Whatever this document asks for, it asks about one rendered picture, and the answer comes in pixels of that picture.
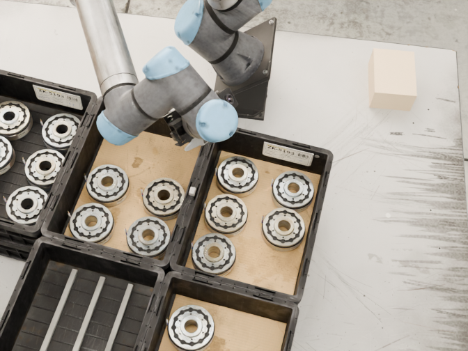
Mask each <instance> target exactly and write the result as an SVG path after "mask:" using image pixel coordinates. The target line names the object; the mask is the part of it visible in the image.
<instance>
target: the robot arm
mask: <svg viewBox="0 0 468 351"><path fill-rule="evenodd" d="M69 1H70V3H71V4H72V5H73V6H74V7H76V8H77V12H78V14H79V18H80V22H81V26H82V29H83V32H84V35H85V39H86V43H87V45H88V50H89V53H90V55H91V60H92V62H93V67H94V70H95V74H96V77H97V81H98V84H99V87H100V91H101V94H102V98H103V100H104V105H105V107H106V109H105V110H103V111H102V113H101V114H100V115H99V116H98V117H97V128H98V130H99V132H100V134H101V135H102V136H103V137H104V138H105V139H106V140H107V141H108V142H109V143H111V144H114V145H115V146H122V145H124V144H126V143H128V142H129V141H131V140H133V139H134V138H136V137H138V135H139V134H140V133H141V132H143V131H144V130H145V129H146V128H148V127H149V126H151V125H152V124H153V123H154V122H156V121H157V120H159V119H160V118H163V119H164V120H165V122H166V124H167V125H168V126H169V129H170V131H171V133H170V135H171V137H172V138H173V140H174V141H177V143H176V144H175V145H176V146H180V147H181V146H183V145H184V144H186V143H187V142H189V141H191V142H190V143H189V144H188V145H187V146H186V147H185V151H189V150H191V149H193V148H195V147H197V146H204V145H205V144H206V143H207V142H213V143H215V142H220V141H225V140H227V139H229V138H230V137H231V136H232V135H233V134H234V133H235V131H236V129H237V125H238V116H237V112H236V110H235V108H236V107H237V106H238V103H237V100H236V99H235V97H234V95H233V93H232V91H231V89H230V88H225V89H223V90H221V91H219V92H218V93H215V92H214V91H213V90H212V89H211V88H210V87H209V86H208V84H207V83H206V82H205V81H204V79H203V78H202V77H201V76H200V74H199V73H197V71H196V70H195V69H194V68H193V66H192V65H191V64H190V62H189V60H187V59H186V58H185V57H184V56H183V55H182V54H181V53H180V52H179V51H178V50H177V49H176V48H175V47H174V46H167V47H165V48H164V49H162V50H161V51H160V52H158V53H157V54H156V55H154V57H152V58H151V59H150V60H149V61H148V62H147V63H146V64H145V65H144V66H143V68H142V72H143V73H144V75H145V78H144V79H143V80H142V81H140V82H139V80H138V78H137V74H136V71H135V69H134V65H133V62H132V59H131V56H130V52H129V49H128V47H127V43H126V41H125V36H124V34H123V30H122V28H121V25H120V21H119V18H118V15H117V12H116V9H115V6H114V2H113V0H69ZM271 2H272V0H187V1H186V2H185V4H184V5H183V6H182V8H181V9H180V11H179V13H178V15H177V17H176V19H175V24H174V31H175V34H176V36H177V37H178V38H179V39H180V40H181V41H183V43H184V44H185V45H187V46H188V47H190V48H191V49H193V50H194V51H195V52H196V53H197V54H198V55H200V56H201V57H202V58H204V59H205V60H206V61H207V62H208V63H210V64H211V66H212V67H213V69H214V71H215V72H216V73H217V75H218V77H219V78H220V80H222V81H223V82H224V83H225V84H226V85H228V86H237V85H240V84H242V83H244V82H245V81H246V80H248V79H249V78H250V77H251V76H252V75H253V74H254V72H255V71H256V70H257V69H258V67H259V65H260V63H261V61H262V59H263V55H264V46H263V44H262V42H261V41H259V39H257V38H256V37H255V36H252V35H248V34H246V33H244V32H242V31H238V30H239V29H240V28H241V27H243V26H244V25H245V24H246V23H247V22H249V21H250V20H252V19H253V18H254V17H255V16H257V15H258V14H259V13H261V12H263V11H264V10H265V9H266V7H268V6H269V5H270V4H271ZM173 108H174V110H173V111H170V110H172V109H173Z"/></svg>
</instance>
